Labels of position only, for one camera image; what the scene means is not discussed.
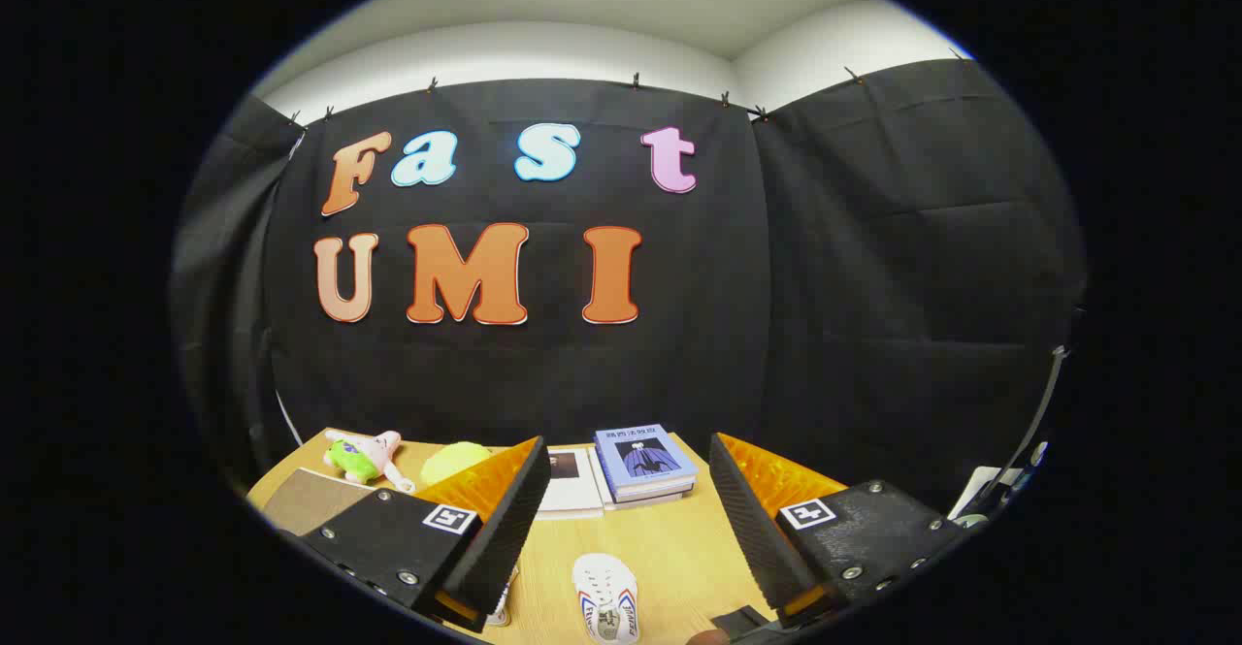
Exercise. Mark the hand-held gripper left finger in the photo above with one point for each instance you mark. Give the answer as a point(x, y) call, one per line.
point(514, 529)

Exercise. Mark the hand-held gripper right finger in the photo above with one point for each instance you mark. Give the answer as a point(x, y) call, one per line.
point(752, 529)

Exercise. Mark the beige fabric storage box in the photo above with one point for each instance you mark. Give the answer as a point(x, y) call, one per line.
point(310, 499)

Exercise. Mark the white portrait cover book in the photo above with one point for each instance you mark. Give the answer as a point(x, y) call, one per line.
point(572, 495)

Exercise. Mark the yellow plush toy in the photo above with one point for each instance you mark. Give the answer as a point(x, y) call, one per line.
point(451, 461)

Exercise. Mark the black table clamp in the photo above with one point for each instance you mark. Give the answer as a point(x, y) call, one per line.
point(739, 621)

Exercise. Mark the dark blue book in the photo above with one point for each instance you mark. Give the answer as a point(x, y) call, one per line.
point(650, 493)

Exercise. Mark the blue cover book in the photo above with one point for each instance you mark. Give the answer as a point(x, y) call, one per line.
point(645, 456)

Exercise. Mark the pink starfish plush toy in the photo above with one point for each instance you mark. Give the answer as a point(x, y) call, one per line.
point(359, 456)

